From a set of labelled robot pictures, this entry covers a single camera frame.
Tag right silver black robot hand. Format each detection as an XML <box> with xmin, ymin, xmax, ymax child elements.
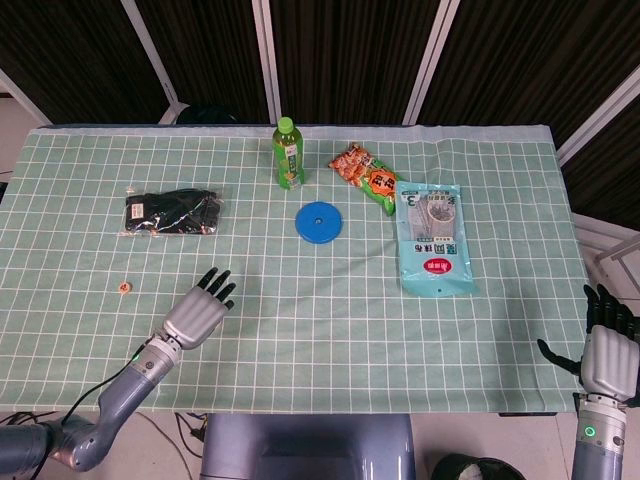
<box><xmin>536</xmin><ymin>283</ymin><xmax>640</xmax><ymax>404</ymax></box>

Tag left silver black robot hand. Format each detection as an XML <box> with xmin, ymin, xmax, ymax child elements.
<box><xmin>162</xmin><ymin>267</ymin><xmax>238</xmax><ymax>351</ymax></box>

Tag green grid-pattern table cover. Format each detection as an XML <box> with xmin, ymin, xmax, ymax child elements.
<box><xmin>0</xmin><ymin>122</ymin><xmax>594</xmax><ymax>416</ymax></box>

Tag black gloves in clear bag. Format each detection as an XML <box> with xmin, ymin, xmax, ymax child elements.
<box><xmin>117</xmin><ymin>185</ymin><xmax>226</xmax><ymax>239</ymax></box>

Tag blue plastic disc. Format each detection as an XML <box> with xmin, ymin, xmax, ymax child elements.
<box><xmin>294</xmin><ymin>200</ymin><xmax>346</xmax><ymax>246</ymax></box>

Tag grey-blue robot torso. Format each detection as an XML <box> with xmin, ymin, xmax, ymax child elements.
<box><xmin>199</xmin><ymin>413</ymin><xmax>417</xmax><ymax>480</ymax></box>

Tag green tea bottle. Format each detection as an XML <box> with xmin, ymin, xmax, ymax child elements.
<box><xmin>271</xmin><ymin>116</ymin><xmax>307</xmax><ymax>192</ymax></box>

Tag black trash bin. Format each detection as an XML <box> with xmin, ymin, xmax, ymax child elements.
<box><xmin>430</xmin><ymin>452</ymin><xmax>526</xmax><ymax>480</ymax></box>

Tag black chair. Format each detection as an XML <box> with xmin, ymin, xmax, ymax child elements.
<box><xmin>175</xmin><ymin>102</ymin><xmax>242</xmax><ymax>126</ymax></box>

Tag light blue dishcloth package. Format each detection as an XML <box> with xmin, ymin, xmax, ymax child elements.
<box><xmin>395</xmin><ymin>180</ymin><xmax>481</xmax><ymax>298</ymax></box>

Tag orange green snack bag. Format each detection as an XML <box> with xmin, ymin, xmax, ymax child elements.
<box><xmin>328</xmin><ymin>142</ymin><xmax>404</xmax><ymax>217</ymax></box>

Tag grey metal stand frame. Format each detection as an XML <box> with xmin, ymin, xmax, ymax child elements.
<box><xmin>572</xmin><ymin>212</ymin><xmax>640</xmax><ymax>281</ymax></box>

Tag black floor cables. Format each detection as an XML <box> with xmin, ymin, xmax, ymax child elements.
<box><xmin>172</xmin><ymin>412</ymin><xmax>209</xmax><ymax>456</ymax></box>

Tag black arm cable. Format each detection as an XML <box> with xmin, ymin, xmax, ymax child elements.
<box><xmin>0</xmin><ymin>337</ymin><xmax>154</xmax><ymax>426</ymax></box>

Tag white partition post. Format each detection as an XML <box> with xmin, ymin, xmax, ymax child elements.
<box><xmin>556</xmin><ymin>64</ymin><xmax>640</xmax><ymax>166</ymax></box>
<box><xmin>251</xmin><ymin>0</ymin><xmax>284</xmax><ymax>124</ymax></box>
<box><xmin>402</xmin><ymin>0</ymin><xmax>461</xmax><ymax>125</ymax></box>
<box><xmin>0</xmin><ymin>67</ymin><xmax>54</xmax><ymax>126</ymax></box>
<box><xmin>119</xmin><ymin>0</ymin><xmax>181</xmax><ymax>125</ymax></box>

